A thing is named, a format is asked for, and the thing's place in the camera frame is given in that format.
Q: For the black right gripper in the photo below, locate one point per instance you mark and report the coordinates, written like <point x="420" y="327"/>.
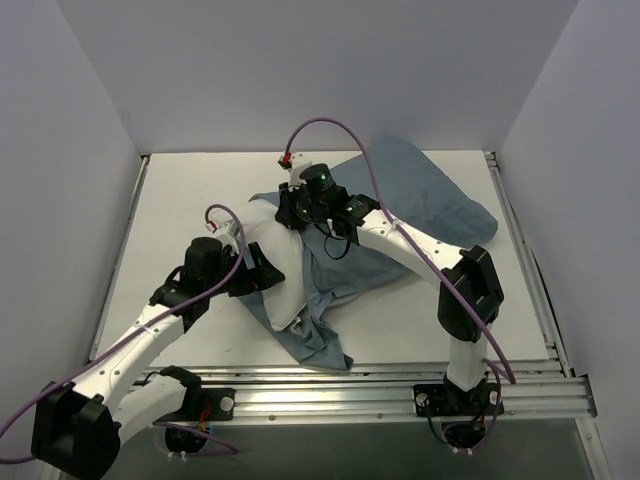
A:
<point x="288" y="211"/>

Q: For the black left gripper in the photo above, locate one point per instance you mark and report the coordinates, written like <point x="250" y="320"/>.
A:
<point x="257" y="270"/>

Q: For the white pillow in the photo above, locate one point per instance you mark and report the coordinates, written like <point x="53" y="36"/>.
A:
<point x="290" y="301"/>

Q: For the blue plaid pillowcase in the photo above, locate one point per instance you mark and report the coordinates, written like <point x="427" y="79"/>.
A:
<point x="417" y="191"/>

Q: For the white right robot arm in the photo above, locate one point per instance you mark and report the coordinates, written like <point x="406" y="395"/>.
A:
<point x="469" y="291"/>

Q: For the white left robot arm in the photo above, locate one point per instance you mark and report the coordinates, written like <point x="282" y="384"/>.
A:
<point x="81" y="424"/>

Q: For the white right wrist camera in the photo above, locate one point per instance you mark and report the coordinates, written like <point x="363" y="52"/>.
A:
<point x="294" y="164"/>

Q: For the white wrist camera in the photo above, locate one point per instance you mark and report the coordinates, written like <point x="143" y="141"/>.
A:
<point x="226" y="232"/>
<point x="294" y="164"/>

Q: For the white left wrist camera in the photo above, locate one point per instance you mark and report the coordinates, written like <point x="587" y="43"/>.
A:
<point x="226" y="232"/>

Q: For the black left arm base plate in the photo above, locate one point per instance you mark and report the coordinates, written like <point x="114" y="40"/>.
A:
<point x="217" y="404"/>

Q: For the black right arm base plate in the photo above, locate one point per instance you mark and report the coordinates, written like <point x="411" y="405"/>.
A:
<point x="447" y="400"/>

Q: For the aluminium right side rail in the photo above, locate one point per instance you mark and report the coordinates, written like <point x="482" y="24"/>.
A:
<point x="532" y="277"/>

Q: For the aluminium front rail frame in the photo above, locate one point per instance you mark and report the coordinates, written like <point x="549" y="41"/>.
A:
<point x="295" y="423"/>

